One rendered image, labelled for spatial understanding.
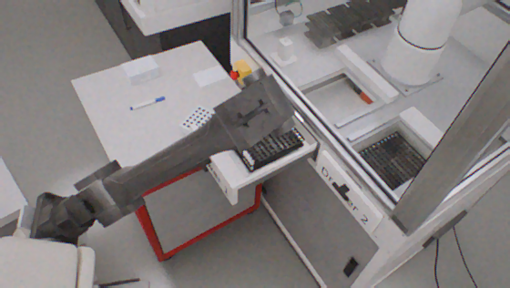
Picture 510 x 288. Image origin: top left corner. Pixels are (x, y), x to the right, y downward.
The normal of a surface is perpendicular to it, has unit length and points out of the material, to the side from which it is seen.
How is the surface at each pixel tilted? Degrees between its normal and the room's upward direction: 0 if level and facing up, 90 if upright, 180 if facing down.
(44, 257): 42
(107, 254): 0
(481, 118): 90
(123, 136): 0
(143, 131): 0
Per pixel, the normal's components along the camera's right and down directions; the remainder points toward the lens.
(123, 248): 0.12, -0.61
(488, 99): -0.81, 0.39
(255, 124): 0.60, -0.22
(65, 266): 0.74, -0.52
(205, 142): -0.34, 0.37
